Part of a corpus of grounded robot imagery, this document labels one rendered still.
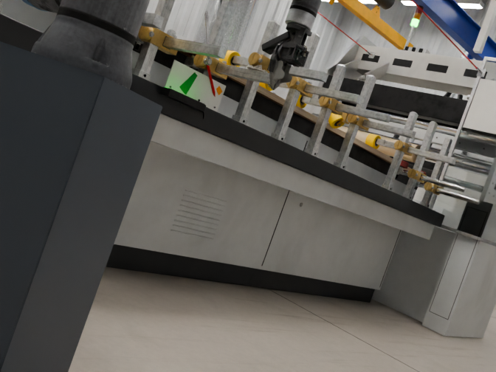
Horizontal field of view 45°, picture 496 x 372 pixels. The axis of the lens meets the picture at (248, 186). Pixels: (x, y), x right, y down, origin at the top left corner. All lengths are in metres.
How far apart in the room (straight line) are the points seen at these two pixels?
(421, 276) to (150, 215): 2.26
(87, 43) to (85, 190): 0.26
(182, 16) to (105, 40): 9.80
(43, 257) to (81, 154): 0.18
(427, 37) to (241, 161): 10.24
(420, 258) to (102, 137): 3.32
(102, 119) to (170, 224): 1.47
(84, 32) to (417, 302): 3.37
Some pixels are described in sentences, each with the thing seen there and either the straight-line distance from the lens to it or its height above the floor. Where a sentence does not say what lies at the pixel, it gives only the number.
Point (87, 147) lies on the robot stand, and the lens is 1.05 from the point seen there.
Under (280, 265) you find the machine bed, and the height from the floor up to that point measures 0.14.
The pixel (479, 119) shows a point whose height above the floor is 1.35.
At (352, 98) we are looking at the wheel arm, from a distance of 2.39.
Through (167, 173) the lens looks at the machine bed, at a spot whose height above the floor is 0.42.
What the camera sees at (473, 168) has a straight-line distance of 4.01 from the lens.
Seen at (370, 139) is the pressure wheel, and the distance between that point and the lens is 3.45.
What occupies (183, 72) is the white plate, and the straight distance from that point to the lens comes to 2.07.
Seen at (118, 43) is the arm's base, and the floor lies 0.67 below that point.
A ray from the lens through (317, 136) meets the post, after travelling 2.68.
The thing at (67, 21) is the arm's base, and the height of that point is 0.68.
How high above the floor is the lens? 0.53
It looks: 1 degrees down
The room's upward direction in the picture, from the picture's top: 20 degrees clockwise
